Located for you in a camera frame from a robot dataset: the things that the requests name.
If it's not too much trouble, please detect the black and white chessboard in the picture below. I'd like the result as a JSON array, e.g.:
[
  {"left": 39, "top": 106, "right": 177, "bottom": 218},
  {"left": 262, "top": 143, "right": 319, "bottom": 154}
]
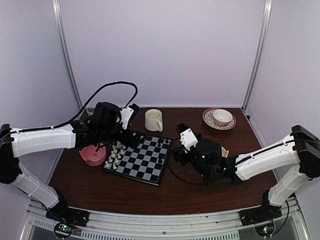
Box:
[{"left": 100, "top": 135, "right": 173, "bottom": 187}]

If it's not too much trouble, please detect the white ribbed ceramic mug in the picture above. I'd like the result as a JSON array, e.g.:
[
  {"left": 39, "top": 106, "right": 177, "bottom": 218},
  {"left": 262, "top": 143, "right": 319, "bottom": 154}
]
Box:
[{"left": 144, "top": 109, "right": 163, "bottom": 132}]

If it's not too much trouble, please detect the aluminium frame post right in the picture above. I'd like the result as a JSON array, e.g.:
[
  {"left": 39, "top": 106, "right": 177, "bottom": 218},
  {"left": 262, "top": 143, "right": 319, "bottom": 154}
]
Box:
[{"left": 241, "top": 0, "right": 273, "bottom": 112}]

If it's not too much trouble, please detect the aluminium frame post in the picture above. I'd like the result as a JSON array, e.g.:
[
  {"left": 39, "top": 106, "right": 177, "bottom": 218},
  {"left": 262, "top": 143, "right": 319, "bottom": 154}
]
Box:
[
  {"left": 52, "top": 0, "right": 83, "bottom": 110},
  {"left": 241, "top": 0, "right": 273, "bottom": 112}
]

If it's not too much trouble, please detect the clear glass cup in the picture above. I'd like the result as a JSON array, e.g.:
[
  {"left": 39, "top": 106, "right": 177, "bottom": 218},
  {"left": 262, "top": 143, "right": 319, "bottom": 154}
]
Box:
[{"left": 86, "top": 107, "right": 95, "bottom": 114}]

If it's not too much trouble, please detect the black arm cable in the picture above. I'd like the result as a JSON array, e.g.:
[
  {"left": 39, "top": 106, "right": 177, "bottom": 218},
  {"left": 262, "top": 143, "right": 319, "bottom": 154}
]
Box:
[
  {"left": 52, "top": 80, "right": 139, "bottom": 130},
  {"left": 167, "top": 159, "right": 208, "bottom": 186}
]

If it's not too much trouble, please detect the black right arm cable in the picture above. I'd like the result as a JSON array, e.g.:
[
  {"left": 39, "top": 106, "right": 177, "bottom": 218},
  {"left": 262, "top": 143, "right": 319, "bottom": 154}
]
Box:
[{"left": 167, "top": 159, "right": 208, "bottom": 186}]

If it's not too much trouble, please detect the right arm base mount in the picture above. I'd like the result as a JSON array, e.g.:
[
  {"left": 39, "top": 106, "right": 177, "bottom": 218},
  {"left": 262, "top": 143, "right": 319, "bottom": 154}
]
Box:
[{"left": 239, "top": 206, "right": 283, "bottom": 238}]

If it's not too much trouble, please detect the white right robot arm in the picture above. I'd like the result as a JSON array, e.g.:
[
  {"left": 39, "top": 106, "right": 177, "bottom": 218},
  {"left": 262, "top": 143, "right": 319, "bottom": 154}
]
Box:
[{"left": 172, "top": 123, "right": 320, "bottom": 221}]

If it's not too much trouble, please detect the pink bowl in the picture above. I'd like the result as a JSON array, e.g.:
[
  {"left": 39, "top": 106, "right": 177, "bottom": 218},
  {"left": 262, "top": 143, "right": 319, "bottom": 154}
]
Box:
[{"left": 79, "top": 145, "right": 107, "bottom": 167}]

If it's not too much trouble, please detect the cream bowl of black pieces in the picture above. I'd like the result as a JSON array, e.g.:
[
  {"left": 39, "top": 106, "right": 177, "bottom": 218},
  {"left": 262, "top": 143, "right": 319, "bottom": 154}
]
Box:
[{"left": 221, "top": 146, "right": 230, "bottom": 158}]

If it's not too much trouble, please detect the aluminium frame post left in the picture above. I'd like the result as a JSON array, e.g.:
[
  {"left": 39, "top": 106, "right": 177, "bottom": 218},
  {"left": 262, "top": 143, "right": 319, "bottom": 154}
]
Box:
[{"left": 52, "top": 0, "right": 83, "bottom": 110}]

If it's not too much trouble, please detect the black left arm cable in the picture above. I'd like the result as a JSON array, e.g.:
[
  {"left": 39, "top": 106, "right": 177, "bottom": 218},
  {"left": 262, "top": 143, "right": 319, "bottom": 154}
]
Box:
[{"left": 52, "top": 80, "right": 139, "bottom": 130}]

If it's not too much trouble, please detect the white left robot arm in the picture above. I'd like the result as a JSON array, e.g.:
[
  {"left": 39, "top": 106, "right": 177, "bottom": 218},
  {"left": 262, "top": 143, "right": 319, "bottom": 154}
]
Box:
[{"left": 0, "top": 102, "right": 141, "bottom": 222}]

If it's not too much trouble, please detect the floral patterned saucer plate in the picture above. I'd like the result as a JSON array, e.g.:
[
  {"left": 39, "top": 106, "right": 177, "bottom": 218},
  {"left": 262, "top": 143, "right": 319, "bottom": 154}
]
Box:
[{"left": 202, "top": 108, "right": 237, "bottom": 131}]

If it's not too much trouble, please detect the aluminium front rail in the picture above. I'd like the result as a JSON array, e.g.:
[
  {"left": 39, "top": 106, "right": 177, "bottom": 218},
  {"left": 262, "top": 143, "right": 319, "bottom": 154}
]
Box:
[{"left": 19, "top": 192, "right": 313, "bottom": 240}]

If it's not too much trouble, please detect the white ceramic cup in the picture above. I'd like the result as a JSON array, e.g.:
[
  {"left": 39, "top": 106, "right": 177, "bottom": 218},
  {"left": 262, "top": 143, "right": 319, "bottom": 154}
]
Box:
[{"left": 212, "top": 109, "right": 233, "bottom": 126}]

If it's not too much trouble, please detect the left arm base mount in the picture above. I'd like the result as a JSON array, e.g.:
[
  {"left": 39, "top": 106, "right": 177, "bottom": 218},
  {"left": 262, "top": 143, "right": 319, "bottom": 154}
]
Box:
[{"left": 45, "top": 208, "right": 90, "bottom": 239}]

